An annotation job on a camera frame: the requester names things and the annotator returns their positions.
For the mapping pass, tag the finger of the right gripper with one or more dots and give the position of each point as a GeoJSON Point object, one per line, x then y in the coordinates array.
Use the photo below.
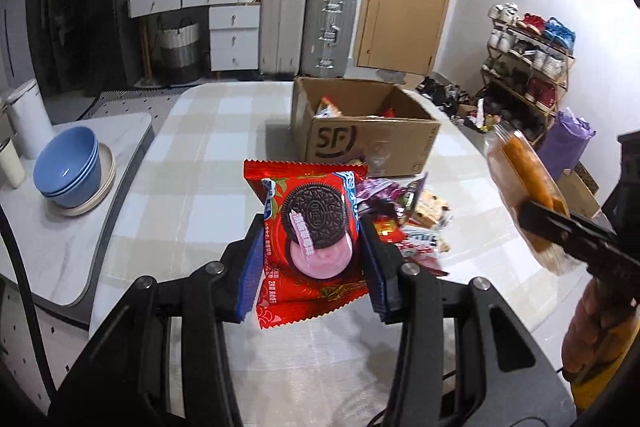
{"type": "Point", "coordinates": [578, 236]}

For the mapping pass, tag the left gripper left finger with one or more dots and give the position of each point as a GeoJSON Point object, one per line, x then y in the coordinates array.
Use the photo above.
{"type": "Point", "coordinates": [252, 256]}

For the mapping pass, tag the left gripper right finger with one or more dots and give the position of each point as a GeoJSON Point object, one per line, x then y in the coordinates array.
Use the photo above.
{"type": "Point", "coordinates": [380, 264]}

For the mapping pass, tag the red oreo cookie packet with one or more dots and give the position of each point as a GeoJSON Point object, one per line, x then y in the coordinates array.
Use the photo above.
{"type": "Point", "coordinates": [311, 260]}

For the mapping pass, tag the orange bread packet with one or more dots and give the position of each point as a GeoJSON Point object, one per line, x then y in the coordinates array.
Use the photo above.
{"type": "Point", "coordinates": [521, 177]}

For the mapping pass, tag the person right hand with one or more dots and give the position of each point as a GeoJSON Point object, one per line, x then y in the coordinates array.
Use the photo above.
{"type": "Point", "coordinates": [601, 331]}

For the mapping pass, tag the small red snack packet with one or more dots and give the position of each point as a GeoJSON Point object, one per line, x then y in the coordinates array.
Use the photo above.
{"type": "Point", "coordinates": [388, 230]}

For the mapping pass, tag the beige biscuit packet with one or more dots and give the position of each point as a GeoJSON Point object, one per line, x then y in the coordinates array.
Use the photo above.
{"type": "Point", "coordinates": [430, 211]}

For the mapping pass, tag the purple candy packet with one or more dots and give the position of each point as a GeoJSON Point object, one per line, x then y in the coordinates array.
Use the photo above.
{"type": "Point", "coordinates": [383, 198]}

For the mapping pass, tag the purple bag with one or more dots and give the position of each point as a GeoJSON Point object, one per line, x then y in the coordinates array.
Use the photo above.
{"type": "Point", "coordinates": [565, 142]}

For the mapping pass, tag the checkered tablecloth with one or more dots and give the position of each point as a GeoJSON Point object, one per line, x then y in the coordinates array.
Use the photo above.
{"type": "Point", "coordinates": [189, 200]}

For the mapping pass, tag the SF cardboard box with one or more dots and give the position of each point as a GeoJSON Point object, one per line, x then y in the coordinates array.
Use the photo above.
{"type": "Point", "coordinates": [335, 121]}

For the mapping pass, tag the shoe rack with shoes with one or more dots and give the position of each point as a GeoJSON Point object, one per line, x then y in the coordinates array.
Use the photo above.
{"type": "Point", "coordinates": [527, 70]}

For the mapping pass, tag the beige plate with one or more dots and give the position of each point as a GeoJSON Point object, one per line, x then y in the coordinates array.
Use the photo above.
{"type": "Point", "coordinates": [108, 173]}

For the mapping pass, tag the blue bowls stack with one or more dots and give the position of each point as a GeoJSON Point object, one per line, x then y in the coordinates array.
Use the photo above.
{"type": "Point", "coordinates": [68, 170]}

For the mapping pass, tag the striped laundry basket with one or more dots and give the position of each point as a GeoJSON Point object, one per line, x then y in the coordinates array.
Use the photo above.
{"type": "Point", "coordinates": [180, 52]}

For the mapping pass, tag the silver suitcase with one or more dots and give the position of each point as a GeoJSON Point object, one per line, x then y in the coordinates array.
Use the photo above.
{"type": "Point", "coordinates": [327, 35]}

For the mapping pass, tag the white drawer desk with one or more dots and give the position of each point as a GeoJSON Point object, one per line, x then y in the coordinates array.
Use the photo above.
{"type": "Point", "coordinates": [232, 28]}

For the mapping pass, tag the white cup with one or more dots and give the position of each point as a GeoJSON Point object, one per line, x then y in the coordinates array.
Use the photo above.
{"type": "Point", "coordinates": [10, 164]}

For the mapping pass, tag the beige suitcase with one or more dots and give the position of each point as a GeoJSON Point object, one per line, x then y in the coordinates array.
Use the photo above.
{"type": "Point", "coordinates": [280, 36]}

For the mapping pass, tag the black refrigerator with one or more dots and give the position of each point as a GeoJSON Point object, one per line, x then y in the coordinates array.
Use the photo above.
{"type": "Point", "coordinates": [93, 45]}

